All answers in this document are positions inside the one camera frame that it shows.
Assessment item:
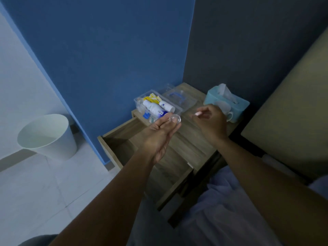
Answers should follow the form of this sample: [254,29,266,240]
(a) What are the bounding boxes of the person's right hand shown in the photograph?
[192,104,229,145]

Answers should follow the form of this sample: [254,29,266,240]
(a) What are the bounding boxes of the person's left hand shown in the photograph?
[138,113,182,165]

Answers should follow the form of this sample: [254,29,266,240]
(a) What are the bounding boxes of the person's left forearm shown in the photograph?
[49,149,154,246]

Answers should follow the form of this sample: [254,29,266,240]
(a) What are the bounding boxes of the person's right forearm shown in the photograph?
[212,137,328,246]

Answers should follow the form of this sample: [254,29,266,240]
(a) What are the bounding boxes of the small white bottle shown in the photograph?
[159,100,176,113]

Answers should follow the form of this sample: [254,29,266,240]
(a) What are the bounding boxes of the large white spray bottle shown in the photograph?
[142,99,169,117]

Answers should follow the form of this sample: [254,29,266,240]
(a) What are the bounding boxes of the yellow medicine packet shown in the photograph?
[143,93,162,104]

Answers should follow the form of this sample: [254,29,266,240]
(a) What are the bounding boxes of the white mug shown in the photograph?
[214,101,234,123]

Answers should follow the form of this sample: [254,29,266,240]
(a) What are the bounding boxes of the clear plastic medicine box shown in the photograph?
[133,89,183,123]

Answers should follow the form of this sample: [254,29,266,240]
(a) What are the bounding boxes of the wooden bedside table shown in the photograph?
[97,82,243,228]

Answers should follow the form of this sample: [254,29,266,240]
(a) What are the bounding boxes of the white tissue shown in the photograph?
[217,83,239,104]

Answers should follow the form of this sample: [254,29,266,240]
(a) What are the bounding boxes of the teal tissue box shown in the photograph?
[203,86,250,123]

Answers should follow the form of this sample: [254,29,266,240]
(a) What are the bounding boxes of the wooden drawer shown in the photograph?
[97,116,194,211]

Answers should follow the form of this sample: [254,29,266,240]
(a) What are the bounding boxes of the beige bed headboard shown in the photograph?
[241,28,328,180]

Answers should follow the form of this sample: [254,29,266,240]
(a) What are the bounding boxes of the person's light blue garment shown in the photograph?
[128,165,328,246]

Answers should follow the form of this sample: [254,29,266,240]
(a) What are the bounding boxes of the white waste bin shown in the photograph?
[17,114,77,161]

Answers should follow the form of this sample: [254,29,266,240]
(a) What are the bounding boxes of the person's grey trousers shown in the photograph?
[17,234,58,246]

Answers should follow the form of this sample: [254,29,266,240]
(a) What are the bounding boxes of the clear lid with blue handle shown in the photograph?
[157,84,198,113]

